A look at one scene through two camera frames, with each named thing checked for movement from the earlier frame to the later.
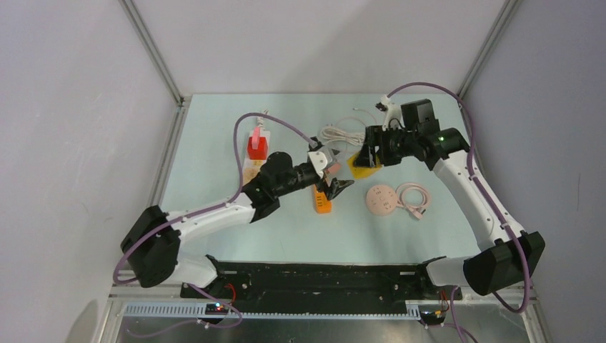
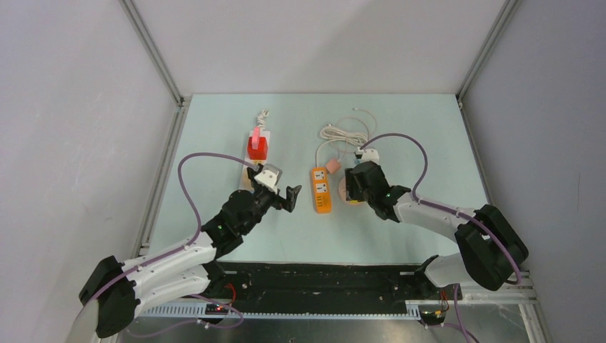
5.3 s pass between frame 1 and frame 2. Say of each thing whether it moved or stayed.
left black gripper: moved
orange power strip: stayed
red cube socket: stayed
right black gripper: moved
